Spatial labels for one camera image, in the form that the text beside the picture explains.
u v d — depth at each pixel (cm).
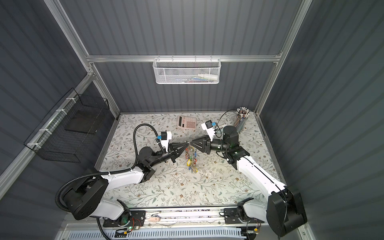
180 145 70
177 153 69
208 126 66
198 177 87
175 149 68
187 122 112
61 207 43
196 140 70
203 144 65
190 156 79
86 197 43
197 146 70
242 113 96
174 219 75
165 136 65
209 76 86
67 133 73
